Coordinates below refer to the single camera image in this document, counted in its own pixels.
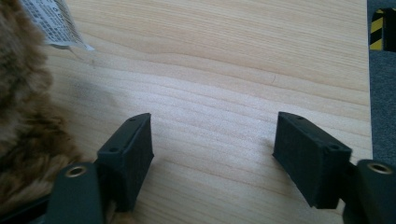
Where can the brown teddy bear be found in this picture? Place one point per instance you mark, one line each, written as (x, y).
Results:
(25, 109)

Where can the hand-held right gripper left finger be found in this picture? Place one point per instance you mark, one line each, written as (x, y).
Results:
(126, 161)

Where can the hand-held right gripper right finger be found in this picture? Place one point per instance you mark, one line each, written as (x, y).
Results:
(311, 161)

